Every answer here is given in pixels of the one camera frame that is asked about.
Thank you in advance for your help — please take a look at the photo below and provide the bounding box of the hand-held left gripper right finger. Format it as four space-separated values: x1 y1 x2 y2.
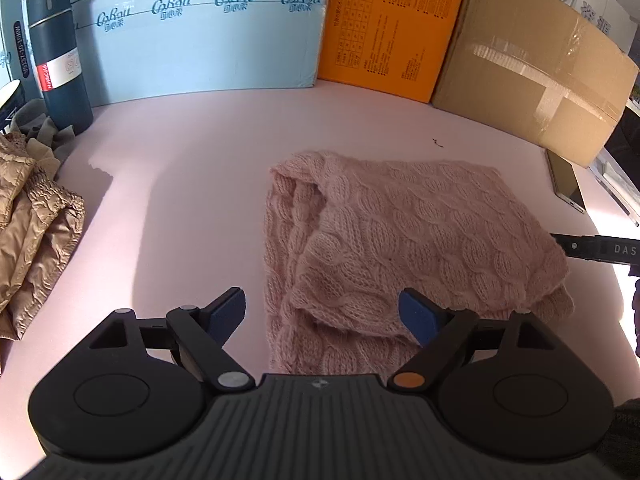
387 287 559 392

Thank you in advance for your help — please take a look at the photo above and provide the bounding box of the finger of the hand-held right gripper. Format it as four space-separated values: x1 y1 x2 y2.
549 232 602 261

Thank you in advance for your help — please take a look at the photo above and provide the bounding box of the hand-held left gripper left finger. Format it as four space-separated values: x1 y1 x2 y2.
88 287 257 392

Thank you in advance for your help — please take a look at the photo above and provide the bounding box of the pink cable-knit sweater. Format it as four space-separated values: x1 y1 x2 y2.
262 149 576 377

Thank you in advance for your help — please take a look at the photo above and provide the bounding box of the gold smartphone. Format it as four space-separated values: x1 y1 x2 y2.
544 148 587 215

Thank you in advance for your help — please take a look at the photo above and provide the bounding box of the brown cardboard box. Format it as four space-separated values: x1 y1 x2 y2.
430 0 640 170

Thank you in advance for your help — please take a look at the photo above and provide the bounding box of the tan quilted jacket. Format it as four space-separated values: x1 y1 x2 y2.
0 130 86 362

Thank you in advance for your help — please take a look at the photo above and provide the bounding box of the grey cloth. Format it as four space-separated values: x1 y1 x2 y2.
10 98 79 181

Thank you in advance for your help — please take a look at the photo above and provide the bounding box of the light blue printed carton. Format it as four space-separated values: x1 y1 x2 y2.
20 0 336 109

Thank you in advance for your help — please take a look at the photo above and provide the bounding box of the orange printed box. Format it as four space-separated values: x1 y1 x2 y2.
317 0 474 105

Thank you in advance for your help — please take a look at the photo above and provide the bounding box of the dark teal thermos bottle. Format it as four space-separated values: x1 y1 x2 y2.
25 0 96 136

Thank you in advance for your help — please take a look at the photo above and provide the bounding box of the black and white cup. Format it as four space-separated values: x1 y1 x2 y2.
0 79 25 134

